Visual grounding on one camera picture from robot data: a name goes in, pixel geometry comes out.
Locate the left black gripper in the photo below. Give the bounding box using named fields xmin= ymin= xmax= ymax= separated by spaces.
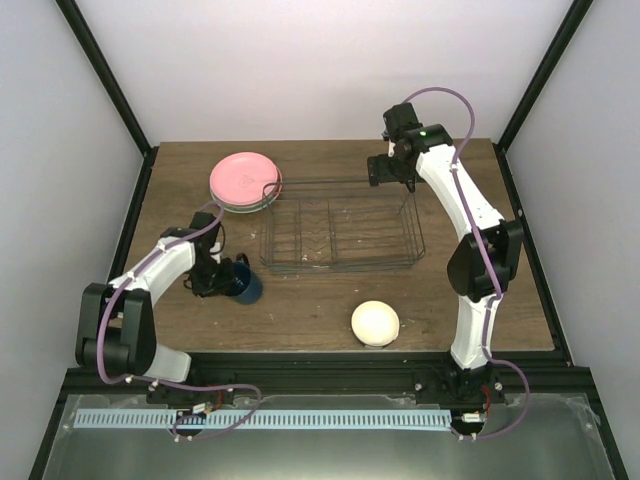
xmin=188 ymin=258 xmax=236 ymax=298

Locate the wire dish rack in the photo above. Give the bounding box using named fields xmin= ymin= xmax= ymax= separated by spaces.
xmin=260 ymin=179 xmax=426 ymax=274

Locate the pink top plate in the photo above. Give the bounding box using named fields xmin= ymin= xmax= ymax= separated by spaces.
xmin=209 ymin=152 xmax=280 ymax=206

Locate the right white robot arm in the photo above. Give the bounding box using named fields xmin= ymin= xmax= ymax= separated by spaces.
xmin=367 ymin=124 xmax=524 ymax=403

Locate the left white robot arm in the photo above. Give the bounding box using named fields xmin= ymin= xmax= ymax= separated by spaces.
xmin=75 ymin=211 xmax=233 ymax=404

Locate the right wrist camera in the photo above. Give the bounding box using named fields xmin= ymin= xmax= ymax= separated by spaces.
xmin=382 ymin=102 xmax=423 ymax=142

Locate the mint green plate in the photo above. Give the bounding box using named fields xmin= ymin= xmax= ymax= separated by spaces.
xmin=210 ymin=174 xmax=284 ymax=216

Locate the dark blue mug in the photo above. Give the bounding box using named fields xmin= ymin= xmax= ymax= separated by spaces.
xmin=222 ymin=253 xmax=264 ymax=305

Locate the teal white bowl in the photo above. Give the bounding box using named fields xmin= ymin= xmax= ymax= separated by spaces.
xmin=351 ymin=300 xmax=400 ymax=348

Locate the metal front tray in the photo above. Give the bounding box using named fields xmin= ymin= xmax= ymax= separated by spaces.
xmin=42 ymin=394 xmax=617 ymax=479

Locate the right black frame post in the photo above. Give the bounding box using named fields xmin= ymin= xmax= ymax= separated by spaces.
xmin=497 ymin=0 xmax=596 ymax=146

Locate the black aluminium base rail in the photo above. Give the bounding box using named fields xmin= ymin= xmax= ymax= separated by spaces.
xmin=62 ymin=349 xmax=594 ymax=406

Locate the left black frame post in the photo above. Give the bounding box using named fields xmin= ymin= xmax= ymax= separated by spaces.
xmin=53 ymin=0 xmax=151 ymax=151

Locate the black frame post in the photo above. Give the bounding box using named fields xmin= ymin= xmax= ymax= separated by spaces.
xmin=53 ymin=0 xmax=151 ymax=151
xmin=497 ymin=0 xmax=596 ymax=146

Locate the light blue slotted strip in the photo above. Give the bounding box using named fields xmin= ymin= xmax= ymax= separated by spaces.
xmin=73 ymin=408 xmax=452 ymax=432

